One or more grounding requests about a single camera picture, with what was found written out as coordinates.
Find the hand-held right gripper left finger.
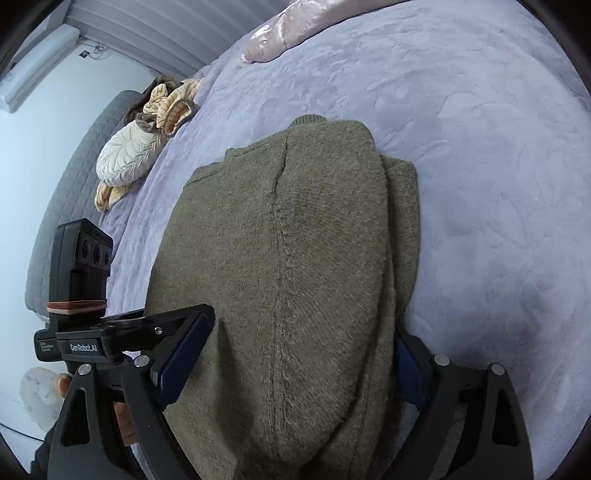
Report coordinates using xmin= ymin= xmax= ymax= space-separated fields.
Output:
xmin=48 ymin=311 xmax=216 ymax=480

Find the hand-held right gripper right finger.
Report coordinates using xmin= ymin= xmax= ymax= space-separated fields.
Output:
xmin=383 ymin=332 xmax=534 ymax=480

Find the lavender plush bed blanket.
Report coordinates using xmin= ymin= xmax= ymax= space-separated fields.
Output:
xmin=99 ymin=0 xmax=591 ymax=480

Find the pink satin puffer jacket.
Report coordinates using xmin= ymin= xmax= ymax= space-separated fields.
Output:
xmin=240 ymin=0 xmax=416 ymax=65

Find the person's left hand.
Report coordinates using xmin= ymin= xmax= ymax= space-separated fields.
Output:
xmin=113 ymin=401 xmax=140 ymax=448

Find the round cream pleated pillow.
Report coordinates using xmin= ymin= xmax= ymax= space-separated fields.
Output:
xmin=97 ymin=124 xmax=163 ymax=188

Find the brown fuzzy cloth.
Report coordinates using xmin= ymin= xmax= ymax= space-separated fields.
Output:
xmin=131 ymin=76 xmax=182 ymax=132

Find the white round object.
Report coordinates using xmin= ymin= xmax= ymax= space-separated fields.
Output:
xmin=19 ymin=367 xmax=68 ymax=429

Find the white pleated curtain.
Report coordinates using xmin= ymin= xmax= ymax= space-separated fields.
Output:
xmin=74 ymin=0 xmax=296 ymax=79

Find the olive brown knit sweater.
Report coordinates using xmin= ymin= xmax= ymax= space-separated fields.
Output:
xmin=143 ymin=114 xmax=423 ymax=480

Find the white wall air conditioner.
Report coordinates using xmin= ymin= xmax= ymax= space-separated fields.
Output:
xmin=0 ymin=23 xmax=80 ymax=112

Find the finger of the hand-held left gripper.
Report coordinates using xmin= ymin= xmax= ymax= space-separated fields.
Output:
xmin=102 ymin=304 xmax=216 ymax=357

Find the grey quilted headboard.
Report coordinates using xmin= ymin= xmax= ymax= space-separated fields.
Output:
xmin=23 ymin=90 xmax=153 ymax=319

